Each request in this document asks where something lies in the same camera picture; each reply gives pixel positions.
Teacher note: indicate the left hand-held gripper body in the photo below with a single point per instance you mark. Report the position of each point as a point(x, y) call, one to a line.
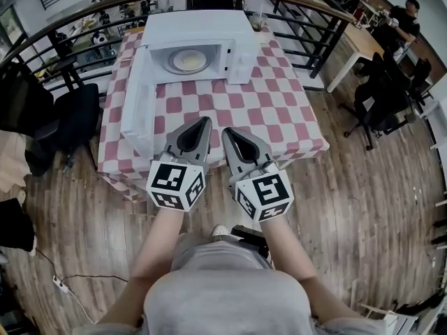
point(171, 180)

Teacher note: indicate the brown cardboard box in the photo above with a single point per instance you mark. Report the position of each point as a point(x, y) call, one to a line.
point(12, 159)

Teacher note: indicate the wooden desk white legs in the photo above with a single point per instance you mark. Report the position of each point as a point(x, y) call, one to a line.
point(359, 44)

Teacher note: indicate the white straw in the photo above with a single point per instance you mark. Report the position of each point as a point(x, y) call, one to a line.
point(260, 9)

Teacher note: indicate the white microwave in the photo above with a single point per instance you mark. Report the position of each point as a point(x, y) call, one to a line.
point(195, 26)

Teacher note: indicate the person's grey shirt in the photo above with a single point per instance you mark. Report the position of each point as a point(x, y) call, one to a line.
point(227, 291)

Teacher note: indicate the person's right forearm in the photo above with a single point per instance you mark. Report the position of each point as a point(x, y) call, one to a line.
point(286, 246)

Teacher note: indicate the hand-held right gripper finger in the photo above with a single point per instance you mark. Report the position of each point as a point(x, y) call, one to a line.
point(263, 148)
point(228, 152)

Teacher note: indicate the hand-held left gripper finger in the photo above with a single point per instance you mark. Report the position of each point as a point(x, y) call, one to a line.
point(176, 140)
point(206, 141)

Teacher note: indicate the clear plastic cup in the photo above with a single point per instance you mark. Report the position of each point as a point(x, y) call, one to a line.
point(258, 23)

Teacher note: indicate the black railing wooden handrail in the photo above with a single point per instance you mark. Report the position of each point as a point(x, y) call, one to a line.
point(314, 6)

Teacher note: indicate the white power strip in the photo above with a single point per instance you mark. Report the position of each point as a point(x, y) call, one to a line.
point(61, 284)

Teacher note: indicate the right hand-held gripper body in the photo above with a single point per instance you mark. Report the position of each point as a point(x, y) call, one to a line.
point(265, 194)

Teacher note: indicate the person's left forearm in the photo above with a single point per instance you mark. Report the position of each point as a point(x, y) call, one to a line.
point(160, 243)

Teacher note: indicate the white round plate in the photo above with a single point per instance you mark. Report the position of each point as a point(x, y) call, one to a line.
point(178, 59)

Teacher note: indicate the black bag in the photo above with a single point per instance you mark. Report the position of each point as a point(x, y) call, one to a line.
point(14, 225)

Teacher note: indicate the window with green view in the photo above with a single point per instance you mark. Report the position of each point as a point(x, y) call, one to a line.
point(8, 26)

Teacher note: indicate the person's white shoe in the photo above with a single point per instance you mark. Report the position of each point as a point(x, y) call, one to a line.
point(220, 230)

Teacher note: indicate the red white checkered tablecloth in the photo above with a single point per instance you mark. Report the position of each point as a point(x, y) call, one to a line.
point(244, 117)

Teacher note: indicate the black office chair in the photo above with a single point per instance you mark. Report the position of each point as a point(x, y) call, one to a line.
point(77, 117)
point(380, 96)
point(420, 79)

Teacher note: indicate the large black screen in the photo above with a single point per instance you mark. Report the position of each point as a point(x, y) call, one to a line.
point(24, 96)

